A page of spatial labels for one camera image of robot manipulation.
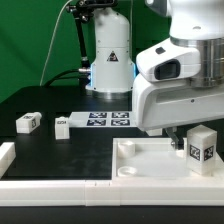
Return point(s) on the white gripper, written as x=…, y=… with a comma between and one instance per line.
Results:
x=179, y=82

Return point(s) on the white square tabletop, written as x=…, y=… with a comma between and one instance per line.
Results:
x=149, y=158

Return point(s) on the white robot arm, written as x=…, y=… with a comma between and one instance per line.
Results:
x=113, y=72

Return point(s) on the white marker plate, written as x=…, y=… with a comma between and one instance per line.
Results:
x=112, y=119

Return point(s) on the white U-shaped fence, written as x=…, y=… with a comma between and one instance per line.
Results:
x=205, y=190

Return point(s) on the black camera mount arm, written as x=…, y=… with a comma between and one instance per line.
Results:
x=82, y=12

